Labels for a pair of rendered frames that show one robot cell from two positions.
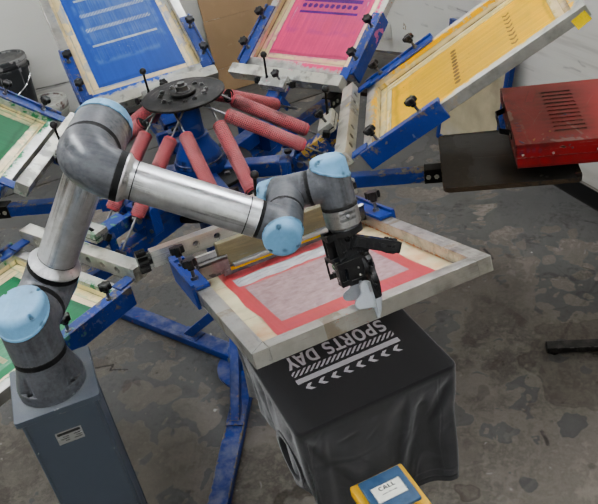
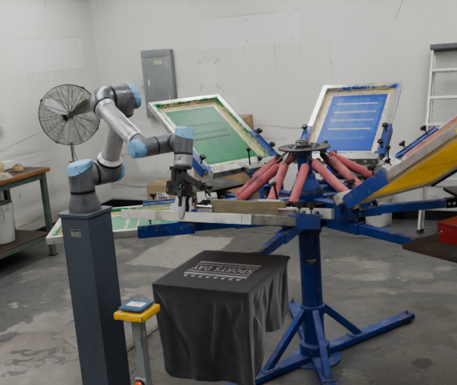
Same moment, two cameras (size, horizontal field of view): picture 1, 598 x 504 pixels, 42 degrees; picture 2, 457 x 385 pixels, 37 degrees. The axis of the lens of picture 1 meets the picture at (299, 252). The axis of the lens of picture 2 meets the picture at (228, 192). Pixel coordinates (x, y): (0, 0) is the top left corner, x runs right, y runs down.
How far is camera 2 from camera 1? 218 cm
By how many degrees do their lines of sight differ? 46
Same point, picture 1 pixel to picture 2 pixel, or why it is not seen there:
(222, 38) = not seen: outside the picture
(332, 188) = (176, 140)
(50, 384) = (75, 202)
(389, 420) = (203, 308)
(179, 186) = (113, 115)
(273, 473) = not seen: outside the picture
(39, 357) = (74, 187)
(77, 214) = (110, 131)
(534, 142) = (449, 224)
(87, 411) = (83, 224)
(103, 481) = (84, 268)
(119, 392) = not seen: hidden behind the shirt
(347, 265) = (171, 182)
